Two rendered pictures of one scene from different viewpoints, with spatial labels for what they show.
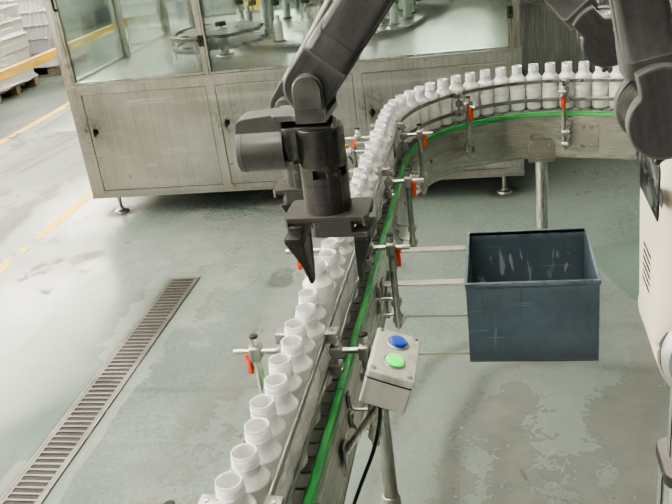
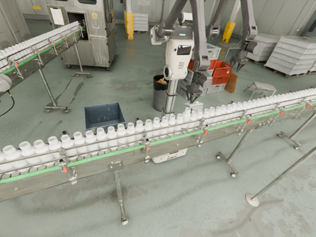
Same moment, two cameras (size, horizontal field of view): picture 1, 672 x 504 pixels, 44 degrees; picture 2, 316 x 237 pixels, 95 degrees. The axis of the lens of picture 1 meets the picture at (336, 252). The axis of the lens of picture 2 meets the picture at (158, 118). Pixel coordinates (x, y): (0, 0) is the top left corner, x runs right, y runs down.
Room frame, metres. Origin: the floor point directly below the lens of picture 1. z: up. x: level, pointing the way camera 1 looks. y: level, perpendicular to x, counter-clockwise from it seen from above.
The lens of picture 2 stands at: (2.12, 0.55, 1.77)
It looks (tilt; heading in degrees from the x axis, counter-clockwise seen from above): 40 degrees down; 230
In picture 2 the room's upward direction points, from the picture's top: 8 degrees clockwise
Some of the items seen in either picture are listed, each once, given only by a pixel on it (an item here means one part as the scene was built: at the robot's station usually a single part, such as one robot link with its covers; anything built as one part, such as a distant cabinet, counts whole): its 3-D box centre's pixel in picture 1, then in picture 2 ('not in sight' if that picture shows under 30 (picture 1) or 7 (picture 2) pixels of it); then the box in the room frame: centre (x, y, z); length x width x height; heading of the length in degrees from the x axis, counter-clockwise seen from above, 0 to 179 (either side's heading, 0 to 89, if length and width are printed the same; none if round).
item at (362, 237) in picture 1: (347, 246); (234, 63); (0.94, -0.02, 1.44); 0.07 x 0.07 x 0.09; 77
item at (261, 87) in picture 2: not in sight; (258, 90); (-2.02, -0.56, 0.21); 0.61 x 0.47 x 0.41; 41
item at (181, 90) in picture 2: not in sight; (192, 89); (-0.57, -1.50, 0.11); 0.61 x 0.41 x 0.22; 173
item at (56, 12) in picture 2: not in sight; (57, 16); (1.65, -3.99, 1.22); 0.23 x 0.04 x 0.32; 149
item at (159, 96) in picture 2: not in sight; (163, 93); (0.46, -1.36, 0.32); 0.45 x 0.45 x 0.64
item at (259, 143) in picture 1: (283, 120); (252, 42); (0.95, 0.04, 1.60); 0.12 x 0.09 x 0.12; 78
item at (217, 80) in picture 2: not in sight; (214, 77); (-1.28, -1.45, 0.33); 0.61 x 0.41 x 0.22; 170
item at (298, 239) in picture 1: (319, 247); (238, 65); (0.94, 0.02, 1.44); 0.07 x 0.07 x 0.09; 77
